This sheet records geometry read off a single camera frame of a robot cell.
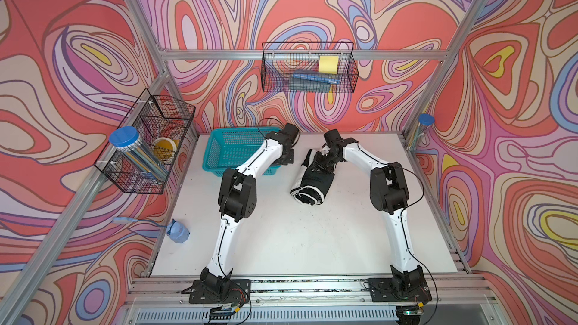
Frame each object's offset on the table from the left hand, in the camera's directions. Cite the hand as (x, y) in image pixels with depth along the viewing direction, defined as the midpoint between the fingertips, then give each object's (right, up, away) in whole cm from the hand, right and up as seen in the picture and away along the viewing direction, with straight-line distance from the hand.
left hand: (285, 160), depth 100 cm
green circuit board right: (+40, -47, -29) cm, 69 cm away
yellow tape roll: (-38, +4, -29) cm, 48 cm away
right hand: (+12, -7, +2) cm, 14 cm away
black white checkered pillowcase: (+11, -9, -9) cm, 17 cm away
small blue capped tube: (+65, +19, +4) cm, 68 cm away
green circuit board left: (-20, -49, -28) cm, 60 cm away
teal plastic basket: (-29, +6, +14) cm, 32 cm away
